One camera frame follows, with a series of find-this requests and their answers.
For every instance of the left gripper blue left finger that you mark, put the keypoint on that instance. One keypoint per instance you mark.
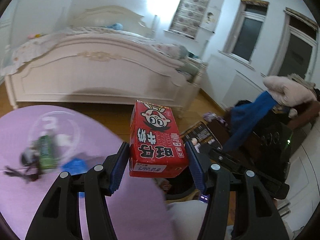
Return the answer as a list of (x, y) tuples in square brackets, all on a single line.
[(117, 164)]

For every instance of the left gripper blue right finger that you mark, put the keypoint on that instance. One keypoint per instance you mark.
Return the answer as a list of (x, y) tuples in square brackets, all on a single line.
[(197, 172)]

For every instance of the red milk carton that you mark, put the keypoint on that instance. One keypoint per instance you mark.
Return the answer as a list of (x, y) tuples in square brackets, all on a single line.
[(156, 148)]

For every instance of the black trash bin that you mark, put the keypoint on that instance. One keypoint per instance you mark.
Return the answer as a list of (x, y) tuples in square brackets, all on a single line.
[(178, 189)]

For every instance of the smartphone with lit screen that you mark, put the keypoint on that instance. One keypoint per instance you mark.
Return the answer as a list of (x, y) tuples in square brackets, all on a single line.
[(204, 198)]

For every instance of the dark printed magazine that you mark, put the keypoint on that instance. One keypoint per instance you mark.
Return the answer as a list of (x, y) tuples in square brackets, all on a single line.
[(201, 137)]

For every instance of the blue plastic wrapper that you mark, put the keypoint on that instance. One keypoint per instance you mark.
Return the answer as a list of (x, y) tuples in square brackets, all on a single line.
[(75, 166)]

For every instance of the round purple mat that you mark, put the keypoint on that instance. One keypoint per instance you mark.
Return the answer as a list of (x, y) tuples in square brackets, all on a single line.
[(137, 208)]

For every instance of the clear plastic lid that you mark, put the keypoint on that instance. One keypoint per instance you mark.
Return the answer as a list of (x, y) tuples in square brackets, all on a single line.
[(63, 129)]

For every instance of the blue cloth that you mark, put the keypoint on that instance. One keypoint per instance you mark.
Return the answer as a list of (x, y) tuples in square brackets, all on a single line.
[(245, 117)]

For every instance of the green snack pack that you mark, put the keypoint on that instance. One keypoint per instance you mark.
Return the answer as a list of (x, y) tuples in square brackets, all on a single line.
[(46, 149)]

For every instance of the cream ornate bed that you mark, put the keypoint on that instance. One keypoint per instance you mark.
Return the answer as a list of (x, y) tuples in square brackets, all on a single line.
[(106, 55)]

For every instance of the floral window blind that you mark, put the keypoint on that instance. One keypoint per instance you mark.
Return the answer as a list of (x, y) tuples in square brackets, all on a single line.
[(188, 17)]

